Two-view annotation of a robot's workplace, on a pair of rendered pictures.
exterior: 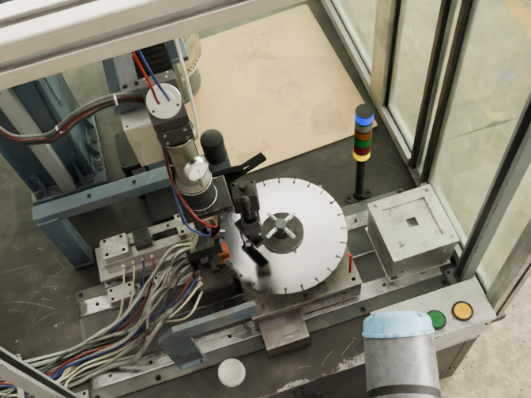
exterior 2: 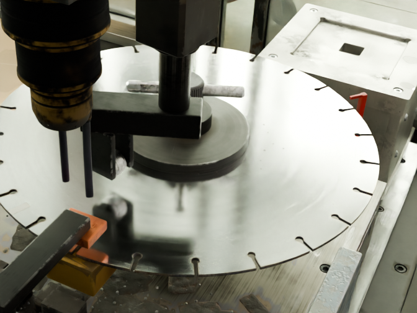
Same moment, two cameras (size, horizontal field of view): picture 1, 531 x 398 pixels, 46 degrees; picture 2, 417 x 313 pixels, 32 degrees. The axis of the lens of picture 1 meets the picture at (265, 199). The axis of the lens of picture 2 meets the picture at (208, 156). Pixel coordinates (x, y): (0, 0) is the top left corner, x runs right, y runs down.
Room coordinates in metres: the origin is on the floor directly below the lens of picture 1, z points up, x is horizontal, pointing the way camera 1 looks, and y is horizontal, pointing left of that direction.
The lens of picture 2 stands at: (0.44, 0.40, 1.30)
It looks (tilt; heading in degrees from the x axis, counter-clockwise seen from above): 36 degrees down; 301
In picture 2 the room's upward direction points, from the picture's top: 4 degrees clockwise
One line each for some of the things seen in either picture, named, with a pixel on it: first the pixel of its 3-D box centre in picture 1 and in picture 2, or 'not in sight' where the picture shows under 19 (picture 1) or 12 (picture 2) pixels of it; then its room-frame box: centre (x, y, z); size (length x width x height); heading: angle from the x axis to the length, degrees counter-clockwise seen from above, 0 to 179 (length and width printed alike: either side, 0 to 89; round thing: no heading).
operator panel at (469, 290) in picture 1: (428, 324); not in sight; (0.46, -0.34, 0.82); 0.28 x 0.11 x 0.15; 98
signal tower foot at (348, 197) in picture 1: (358, 193); not in sight; (0.90, -0.27, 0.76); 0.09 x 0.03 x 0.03; 98
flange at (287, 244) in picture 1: (281, 230); (183, 122); (0.72, -0.03, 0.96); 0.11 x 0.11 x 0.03
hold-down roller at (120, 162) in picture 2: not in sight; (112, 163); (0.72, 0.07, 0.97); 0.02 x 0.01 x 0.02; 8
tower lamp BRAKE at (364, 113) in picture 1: (364, 114); not in sight; (0.90, -0.27, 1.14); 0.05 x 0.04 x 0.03; 8
